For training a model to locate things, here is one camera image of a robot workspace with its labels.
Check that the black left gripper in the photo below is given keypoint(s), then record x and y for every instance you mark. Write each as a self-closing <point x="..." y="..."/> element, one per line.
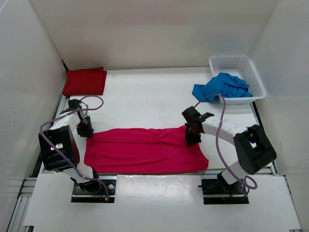
<point x="85" y="133"/>

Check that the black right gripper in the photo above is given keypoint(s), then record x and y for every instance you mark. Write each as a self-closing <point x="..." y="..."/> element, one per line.
<point x="190" y="140"/>

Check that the pink t-shirt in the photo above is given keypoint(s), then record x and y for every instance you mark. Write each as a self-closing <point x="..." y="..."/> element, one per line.
<point x="143" y="151"/>

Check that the red t-shirt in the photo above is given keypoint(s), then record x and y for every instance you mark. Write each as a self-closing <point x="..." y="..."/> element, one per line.
<point x="85" y="82"/>

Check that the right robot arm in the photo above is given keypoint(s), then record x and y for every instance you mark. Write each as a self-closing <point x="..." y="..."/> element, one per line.
<point x="253" y="148"/>

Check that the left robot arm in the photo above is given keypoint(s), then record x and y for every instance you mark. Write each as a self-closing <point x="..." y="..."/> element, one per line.
<point x="59" y="149"/>

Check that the blue t-shirt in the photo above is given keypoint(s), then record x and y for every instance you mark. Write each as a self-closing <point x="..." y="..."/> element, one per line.
<point x="223" y="84"/>

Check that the white plastic laundry basket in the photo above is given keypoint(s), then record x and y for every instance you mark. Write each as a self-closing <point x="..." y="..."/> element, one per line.
<point x="242" y="67"/>

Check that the white front cover board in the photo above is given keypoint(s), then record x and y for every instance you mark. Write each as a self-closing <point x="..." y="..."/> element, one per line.
<point x="160" y="204"/>

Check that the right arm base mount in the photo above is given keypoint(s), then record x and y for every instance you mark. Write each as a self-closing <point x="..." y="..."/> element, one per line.
<point x="216" y="193"/>

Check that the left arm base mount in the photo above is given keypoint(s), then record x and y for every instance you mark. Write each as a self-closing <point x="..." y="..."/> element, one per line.
<point x="94" y="192"/>

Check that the aluminium front rail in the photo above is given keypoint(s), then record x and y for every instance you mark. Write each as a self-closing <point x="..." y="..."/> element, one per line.
<point x="270" y="169"/>

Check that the aluminium rail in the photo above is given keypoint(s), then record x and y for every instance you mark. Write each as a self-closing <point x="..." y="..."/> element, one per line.
<point x="20" y="149"/>
<point x="270" y="169"/>

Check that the aluminium left side rail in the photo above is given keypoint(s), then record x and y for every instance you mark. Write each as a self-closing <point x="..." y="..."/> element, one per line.
<point x="20" y="149"/>

